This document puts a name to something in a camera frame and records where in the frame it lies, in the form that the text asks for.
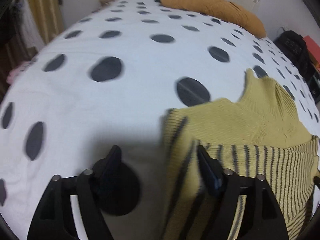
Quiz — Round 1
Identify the white hanging garment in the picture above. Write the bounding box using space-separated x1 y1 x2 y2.
11 0 45 53

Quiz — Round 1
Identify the orange red box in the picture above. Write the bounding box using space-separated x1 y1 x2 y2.
303 35 320 71

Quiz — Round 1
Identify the mustard orange pillow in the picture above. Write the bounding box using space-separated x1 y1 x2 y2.
161 0 266 38

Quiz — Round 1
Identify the pink cloth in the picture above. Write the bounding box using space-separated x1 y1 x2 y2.
6 60 35 85

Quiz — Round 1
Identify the black backpack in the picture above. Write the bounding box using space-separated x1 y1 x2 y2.
274 30 315 82

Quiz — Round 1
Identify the yellow grey-striped knit sweater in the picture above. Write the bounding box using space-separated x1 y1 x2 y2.
162 69 319 239

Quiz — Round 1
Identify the yellow striped curtain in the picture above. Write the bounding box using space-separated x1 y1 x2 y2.
28 0 64 44

